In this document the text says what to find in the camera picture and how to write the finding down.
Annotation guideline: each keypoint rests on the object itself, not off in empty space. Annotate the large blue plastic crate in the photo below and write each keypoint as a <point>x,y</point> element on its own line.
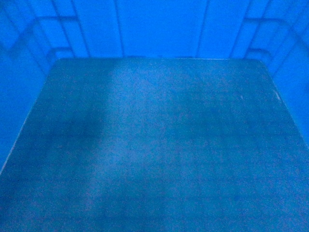
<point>154,115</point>

